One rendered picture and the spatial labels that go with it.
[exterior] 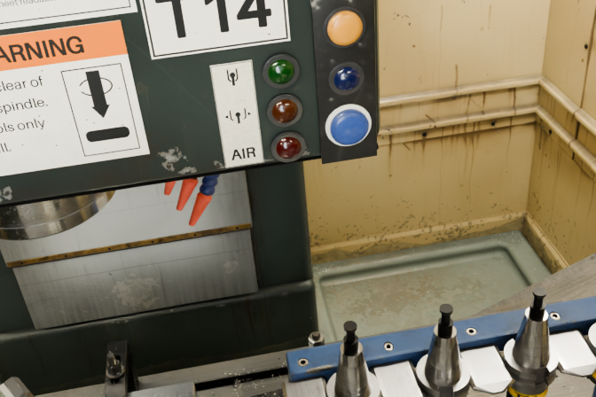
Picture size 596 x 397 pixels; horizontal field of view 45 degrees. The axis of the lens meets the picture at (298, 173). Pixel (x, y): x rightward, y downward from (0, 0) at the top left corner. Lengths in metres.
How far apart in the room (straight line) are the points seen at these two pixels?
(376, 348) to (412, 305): 1.00
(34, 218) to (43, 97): 0.23
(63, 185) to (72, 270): 0.88
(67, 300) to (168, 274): 0.20
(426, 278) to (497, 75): 0.58
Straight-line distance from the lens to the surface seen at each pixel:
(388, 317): 1.88
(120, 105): 0.53
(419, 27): 1.70
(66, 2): 0.50
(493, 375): 0.92
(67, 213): 0.74
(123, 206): 1.34
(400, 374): 0.91
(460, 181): 1.96
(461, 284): 1.98
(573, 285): 1.68
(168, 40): 0.51
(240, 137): 0.54
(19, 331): 1.60
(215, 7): 0.50
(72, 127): 0.54
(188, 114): 0.53
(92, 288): 1.47
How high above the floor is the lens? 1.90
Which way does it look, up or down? 33 degrees down
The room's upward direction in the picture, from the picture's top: 5 degrees counter-clockwise
